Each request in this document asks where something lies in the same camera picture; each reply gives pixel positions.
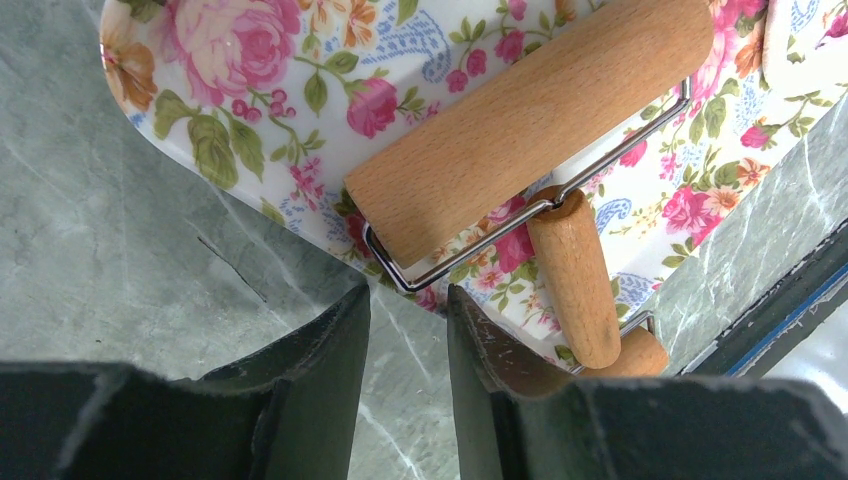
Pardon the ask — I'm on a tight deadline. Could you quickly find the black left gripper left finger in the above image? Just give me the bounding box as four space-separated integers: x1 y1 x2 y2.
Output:
1 285 371 479

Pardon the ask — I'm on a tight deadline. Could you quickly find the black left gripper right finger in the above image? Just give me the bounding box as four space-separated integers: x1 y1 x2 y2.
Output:
447 286 847 479

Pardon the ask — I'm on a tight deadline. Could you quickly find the floral print tray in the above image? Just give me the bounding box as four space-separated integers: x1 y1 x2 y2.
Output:
100 1 847 324

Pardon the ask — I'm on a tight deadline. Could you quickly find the wooden rolling pin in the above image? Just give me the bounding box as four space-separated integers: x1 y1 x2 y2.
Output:
344 1 714 375

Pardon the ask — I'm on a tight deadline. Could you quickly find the white dough scrap strip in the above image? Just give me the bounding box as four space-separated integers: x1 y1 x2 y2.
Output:
762 0 792 89

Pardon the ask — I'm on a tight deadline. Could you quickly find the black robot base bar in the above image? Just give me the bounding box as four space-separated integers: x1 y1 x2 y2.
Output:
679 221 847 376

